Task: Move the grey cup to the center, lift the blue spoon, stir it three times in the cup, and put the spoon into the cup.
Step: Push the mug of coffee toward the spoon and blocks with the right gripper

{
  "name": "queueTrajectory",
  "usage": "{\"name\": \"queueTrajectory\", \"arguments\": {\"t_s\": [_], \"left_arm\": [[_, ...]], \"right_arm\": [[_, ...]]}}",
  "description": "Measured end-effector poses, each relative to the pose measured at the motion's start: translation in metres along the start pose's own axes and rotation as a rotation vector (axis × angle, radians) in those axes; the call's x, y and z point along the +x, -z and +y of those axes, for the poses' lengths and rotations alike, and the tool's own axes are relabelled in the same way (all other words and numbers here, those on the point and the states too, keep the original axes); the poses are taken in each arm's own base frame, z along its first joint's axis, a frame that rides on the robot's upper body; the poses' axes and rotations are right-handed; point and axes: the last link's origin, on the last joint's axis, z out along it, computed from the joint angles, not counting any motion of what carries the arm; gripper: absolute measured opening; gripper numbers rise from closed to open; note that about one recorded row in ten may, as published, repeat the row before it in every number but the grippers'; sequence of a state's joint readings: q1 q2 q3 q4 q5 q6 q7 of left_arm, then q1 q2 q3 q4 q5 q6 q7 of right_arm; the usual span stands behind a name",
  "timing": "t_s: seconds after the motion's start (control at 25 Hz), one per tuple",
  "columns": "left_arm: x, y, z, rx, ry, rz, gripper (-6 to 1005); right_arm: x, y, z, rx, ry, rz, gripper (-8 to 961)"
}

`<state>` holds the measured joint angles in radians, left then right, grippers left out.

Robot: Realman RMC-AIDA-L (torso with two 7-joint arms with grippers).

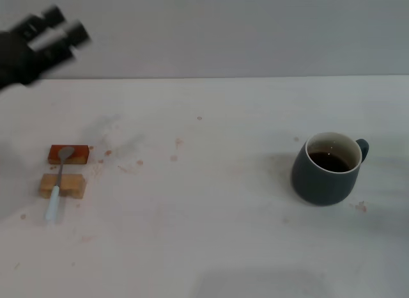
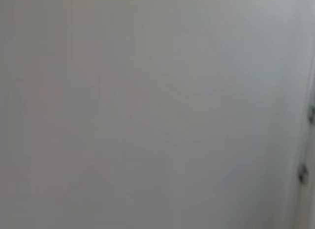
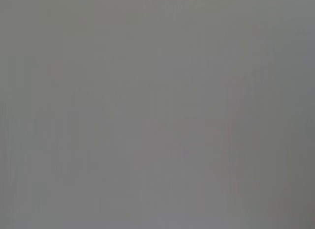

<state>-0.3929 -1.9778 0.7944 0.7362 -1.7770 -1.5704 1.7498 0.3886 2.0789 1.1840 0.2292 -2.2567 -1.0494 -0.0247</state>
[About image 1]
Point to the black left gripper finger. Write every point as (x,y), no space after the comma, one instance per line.
(52,16)
(76,34)

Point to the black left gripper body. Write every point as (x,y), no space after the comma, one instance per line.
(16,58)

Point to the grey ceramic cup with coffee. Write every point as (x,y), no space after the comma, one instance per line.
(319,186)

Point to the reddish brown wooden block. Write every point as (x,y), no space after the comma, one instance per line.
(80,154)

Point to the light notched wooden block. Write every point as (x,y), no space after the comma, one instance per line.
(72,184)

